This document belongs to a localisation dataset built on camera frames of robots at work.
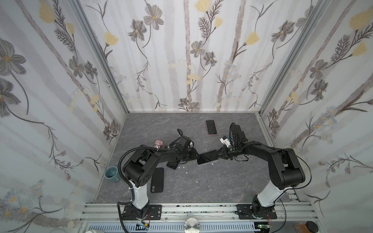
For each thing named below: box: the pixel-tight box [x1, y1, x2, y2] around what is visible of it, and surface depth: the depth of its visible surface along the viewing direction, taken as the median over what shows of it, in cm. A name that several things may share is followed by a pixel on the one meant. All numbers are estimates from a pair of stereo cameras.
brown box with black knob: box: [293, 220, 319, 233], surface depth 64 cm
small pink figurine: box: [154, 139, 164, 149], surface depth 100 cm
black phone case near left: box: [150, 167, 165, 194], surface depth 86 cm
